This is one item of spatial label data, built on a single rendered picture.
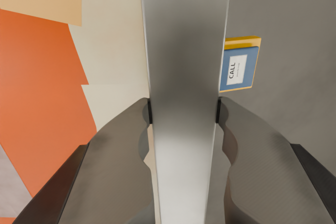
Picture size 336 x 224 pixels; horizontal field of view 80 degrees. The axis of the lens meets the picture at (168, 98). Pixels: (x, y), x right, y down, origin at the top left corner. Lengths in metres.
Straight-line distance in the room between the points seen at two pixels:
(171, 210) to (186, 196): 0.02
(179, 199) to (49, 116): 0.12
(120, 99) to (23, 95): 0.07
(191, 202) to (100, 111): 0.10
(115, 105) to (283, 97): 2.09
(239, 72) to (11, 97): 0.43
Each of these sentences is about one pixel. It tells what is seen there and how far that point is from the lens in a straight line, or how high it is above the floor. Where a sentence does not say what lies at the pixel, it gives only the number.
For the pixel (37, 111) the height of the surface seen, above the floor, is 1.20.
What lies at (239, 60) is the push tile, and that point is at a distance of 0.49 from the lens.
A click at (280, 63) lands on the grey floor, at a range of 1.98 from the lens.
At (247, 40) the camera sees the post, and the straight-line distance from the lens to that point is 0.51.
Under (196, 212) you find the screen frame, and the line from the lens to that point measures 0.19.
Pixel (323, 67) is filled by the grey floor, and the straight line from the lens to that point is 2.35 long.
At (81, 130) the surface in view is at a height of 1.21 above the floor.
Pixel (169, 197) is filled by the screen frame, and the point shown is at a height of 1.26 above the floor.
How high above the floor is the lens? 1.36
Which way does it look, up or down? 58 degrees down
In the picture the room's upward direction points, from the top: 154 degrees clockwise
